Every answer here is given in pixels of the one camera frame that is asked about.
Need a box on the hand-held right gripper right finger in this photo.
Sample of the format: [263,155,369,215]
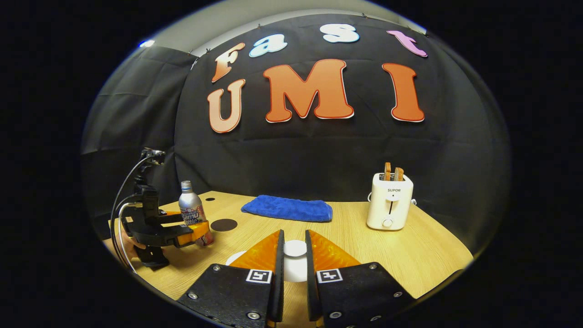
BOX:
[305,229,416,328]

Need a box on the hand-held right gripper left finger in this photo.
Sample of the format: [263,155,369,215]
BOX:
[177,229,285,328]

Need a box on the silver water bottle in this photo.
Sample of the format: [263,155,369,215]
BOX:
[178,181,215,247]

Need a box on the white teacup lid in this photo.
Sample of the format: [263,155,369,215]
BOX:
[282,240,309,283]

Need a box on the white toaster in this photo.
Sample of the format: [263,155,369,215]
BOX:
[367,172,414,231]

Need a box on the blue towel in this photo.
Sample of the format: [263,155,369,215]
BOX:
[241,195,333,223]

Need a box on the black backdrop cloth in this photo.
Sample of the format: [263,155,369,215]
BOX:
[81,14,511,256]

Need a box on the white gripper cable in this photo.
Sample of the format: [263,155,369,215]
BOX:
[118,203,138,274]

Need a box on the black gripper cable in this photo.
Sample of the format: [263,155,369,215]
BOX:
[110,154,153,269]

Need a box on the white toaster cable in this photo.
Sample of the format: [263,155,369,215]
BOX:
[367,191,418,206]

